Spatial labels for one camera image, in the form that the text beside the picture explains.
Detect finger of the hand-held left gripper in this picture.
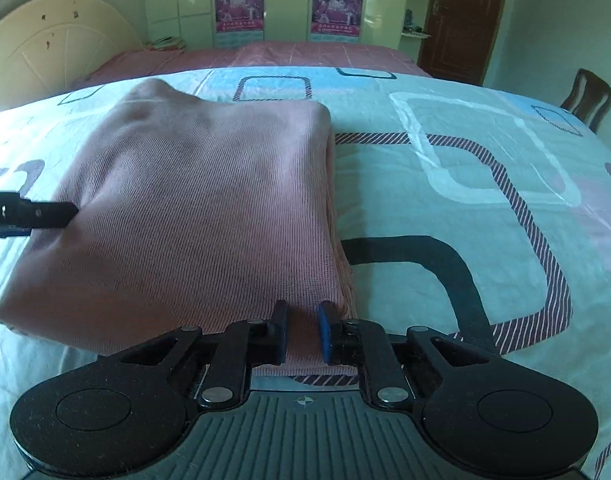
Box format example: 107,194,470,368
0,190,80,239

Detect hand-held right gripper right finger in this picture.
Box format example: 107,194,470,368
317,300,509,409

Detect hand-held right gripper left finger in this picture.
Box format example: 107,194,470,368
98,300,290,411

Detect pink knit sweater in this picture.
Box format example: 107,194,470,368
0,77,360,389

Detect cream round headboard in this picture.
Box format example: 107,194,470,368
0,0,147,113

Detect light blue patterned blanket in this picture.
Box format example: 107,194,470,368
0,65,611,480

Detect stack of papers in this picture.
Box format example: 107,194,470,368
144,35,189,52

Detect pink bed sheet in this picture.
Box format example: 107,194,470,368
68,40,435,95

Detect pale green wardrobe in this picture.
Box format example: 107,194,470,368
142,0,422,54

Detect brown wooden door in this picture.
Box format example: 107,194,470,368
417,0,515,87

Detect dark wooden chair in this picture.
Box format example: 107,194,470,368
559,68,611,135

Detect wall poster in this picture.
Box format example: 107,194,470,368
312,0,365,44
214,0,265,47

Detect corner wall shelves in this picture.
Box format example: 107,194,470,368
399,0,439,41

